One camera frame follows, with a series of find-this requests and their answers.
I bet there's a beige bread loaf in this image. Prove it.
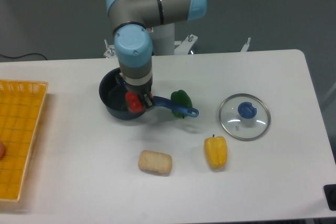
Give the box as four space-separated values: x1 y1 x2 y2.
138 150 173 174

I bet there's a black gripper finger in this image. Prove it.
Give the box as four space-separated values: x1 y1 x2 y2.
141 92 155 109

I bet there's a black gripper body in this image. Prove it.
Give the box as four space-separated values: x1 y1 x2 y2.
114 71 153 97

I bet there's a red bell pepper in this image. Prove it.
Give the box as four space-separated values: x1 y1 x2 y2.
124 91 143 113

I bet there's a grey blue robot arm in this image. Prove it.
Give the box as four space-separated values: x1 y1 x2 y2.
106 0 207 106

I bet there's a yellow bell pepper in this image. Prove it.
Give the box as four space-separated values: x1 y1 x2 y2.
204 134 228 169

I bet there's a yellow woven basket tray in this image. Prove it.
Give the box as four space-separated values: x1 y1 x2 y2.
1 79 48 202

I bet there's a dark blue saucepan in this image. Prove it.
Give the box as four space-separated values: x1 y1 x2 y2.
99 68 199 120

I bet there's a black object at table corner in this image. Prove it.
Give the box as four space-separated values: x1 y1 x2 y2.
323 184 336 211

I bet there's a green bell pepper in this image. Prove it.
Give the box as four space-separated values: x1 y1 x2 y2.
170 90 193 108

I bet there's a glass pot lid blue knob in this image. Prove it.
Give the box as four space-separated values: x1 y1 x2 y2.
218 93 271 142

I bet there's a black floor cable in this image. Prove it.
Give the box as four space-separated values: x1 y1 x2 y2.
0 52 48 60

